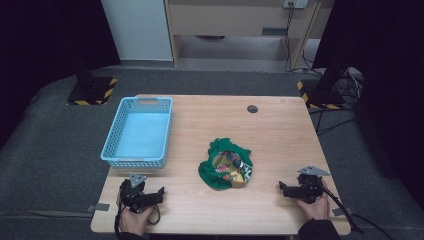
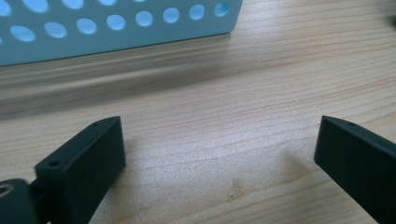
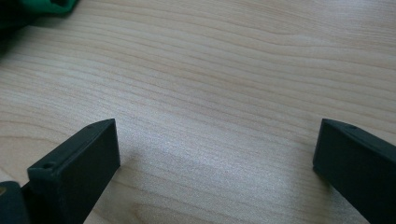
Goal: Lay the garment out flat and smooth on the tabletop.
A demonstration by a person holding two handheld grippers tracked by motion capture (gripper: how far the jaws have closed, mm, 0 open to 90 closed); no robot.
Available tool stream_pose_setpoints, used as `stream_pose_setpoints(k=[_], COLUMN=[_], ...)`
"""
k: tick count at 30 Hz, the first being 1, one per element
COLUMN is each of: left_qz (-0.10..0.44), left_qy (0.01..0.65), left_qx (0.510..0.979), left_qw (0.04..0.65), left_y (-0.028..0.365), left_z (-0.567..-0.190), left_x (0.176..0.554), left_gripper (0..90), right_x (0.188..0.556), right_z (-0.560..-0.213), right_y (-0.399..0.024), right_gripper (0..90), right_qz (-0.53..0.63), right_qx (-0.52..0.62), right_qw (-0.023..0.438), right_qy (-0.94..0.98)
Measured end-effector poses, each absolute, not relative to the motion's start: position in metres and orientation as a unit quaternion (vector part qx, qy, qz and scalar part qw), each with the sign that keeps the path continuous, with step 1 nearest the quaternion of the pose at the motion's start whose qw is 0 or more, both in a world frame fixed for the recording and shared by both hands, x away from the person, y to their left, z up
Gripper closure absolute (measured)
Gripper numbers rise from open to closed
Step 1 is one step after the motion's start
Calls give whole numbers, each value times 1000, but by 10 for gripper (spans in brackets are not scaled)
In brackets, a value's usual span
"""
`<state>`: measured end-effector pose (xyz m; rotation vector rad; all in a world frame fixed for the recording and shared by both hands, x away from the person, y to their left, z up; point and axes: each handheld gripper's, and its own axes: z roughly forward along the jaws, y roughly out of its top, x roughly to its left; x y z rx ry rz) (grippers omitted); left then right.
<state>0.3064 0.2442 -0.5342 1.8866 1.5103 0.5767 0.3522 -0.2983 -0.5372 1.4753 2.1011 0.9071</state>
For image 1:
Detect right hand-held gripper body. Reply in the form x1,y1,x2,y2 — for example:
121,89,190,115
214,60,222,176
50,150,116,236
295,165,331,205

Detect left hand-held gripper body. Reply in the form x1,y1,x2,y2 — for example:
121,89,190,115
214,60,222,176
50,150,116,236
118,172,160,215

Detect green printed t-shirt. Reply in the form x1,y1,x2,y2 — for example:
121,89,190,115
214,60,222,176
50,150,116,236
197,137,254,192

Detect person's right hand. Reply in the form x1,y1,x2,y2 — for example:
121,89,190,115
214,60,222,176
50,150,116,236
296,179,331,222

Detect person's left hand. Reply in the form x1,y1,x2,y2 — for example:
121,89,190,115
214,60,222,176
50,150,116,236
116,194,160,237

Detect grey tape piece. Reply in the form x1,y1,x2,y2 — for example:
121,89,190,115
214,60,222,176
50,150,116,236
86,202,111,213
331,206,355,217

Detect light blue plastic basket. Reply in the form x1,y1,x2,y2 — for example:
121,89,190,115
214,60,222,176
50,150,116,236
100,96,174,169

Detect black stand with striped base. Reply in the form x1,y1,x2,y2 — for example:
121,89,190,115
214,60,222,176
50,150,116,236
296,59,352,111
66,49,119,107

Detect dark curtain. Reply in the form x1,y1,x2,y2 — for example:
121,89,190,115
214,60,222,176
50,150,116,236
312,0,424,209
0,0,122,149

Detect white cabinet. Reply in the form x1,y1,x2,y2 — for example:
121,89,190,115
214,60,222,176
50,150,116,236
100,0,174,62

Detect light wooden desk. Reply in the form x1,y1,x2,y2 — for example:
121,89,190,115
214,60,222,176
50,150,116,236
163,0,335,70

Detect white power strip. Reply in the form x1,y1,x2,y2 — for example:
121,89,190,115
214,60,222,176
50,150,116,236
282,0,310,10

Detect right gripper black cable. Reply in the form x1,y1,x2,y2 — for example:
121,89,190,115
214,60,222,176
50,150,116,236
321,185,365,234

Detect black floor cables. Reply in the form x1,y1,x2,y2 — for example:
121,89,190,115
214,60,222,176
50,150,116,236
308,66,365,136

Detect black power strip cables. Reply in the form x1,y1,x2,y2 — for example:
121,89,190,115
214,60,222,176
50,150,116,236
284,2,321,75

